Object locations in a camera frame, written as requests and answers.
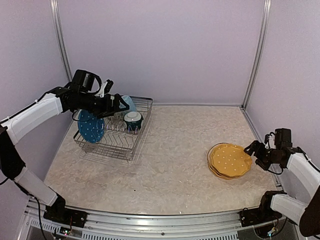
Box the steel wire dish rack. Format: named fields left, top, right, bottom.
left=73, top=96, right=153, bottom=164

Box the right aluminium frame post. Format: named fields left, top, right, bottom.
left=242, top=0, right=272, bottom=111

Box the clear glass cup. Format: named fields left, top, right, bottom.
left=111, top=112, right=124, bottom=122

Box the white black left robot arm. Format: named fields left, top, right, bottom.
left=0, top=69, right=130, bottom=223

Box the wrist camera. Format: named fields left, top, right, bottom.
left=95, top=79, right=114, bottom=98
left=264, top=131, right=275, bottom=149

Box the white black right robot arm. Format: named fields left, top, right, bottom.
left=239, top=128, right=320, bottom=239

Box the aluminium frame post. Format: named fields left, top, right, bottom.
left=242, top=0, right=272, bottom=111
left=49, top=0, right=72, bottom=82

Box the left aluminium frame post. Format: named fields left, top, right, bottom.
left=49, top=0, right=72, bottom=82

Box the yellow polka dot plate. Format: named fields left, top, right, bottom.
left=211, top=170, right=242, bottom=180

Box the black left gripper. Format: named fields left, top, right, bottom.
left=73, top=91, right=129, bottom=119

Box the teal and white bowl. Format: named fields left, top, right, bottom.
left=123, top=111, right=144, bottom=132

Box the front aluminium rail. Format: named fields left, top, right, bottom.
left=14, top=199, right=308, bottom=240

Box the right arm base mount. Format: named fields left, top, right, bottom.
left=239, top=207, right=283, bottom=227

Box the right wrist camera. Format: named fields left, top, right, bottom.
left=264, top=131, right=275, bottom=149

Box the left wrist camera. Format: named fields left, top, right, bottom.
left=95, top=79, right=114, bottom=98

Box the light blue faceted cup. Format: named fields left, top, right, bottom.
left=120, top=95, right=137, bottom=115

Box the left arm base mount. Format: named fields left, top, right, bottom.
left=43, top=207, right=88, bottom=228

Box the blue plate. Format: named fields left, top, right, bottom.
left=77, top=110, right=105, bottom=144

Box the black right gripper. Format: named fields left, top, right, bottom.
left=244, top=140, right=281, bottom=171

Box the cream bird pattern plate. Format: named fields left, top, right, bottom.
left=206, top=145, right=221, bottom=175

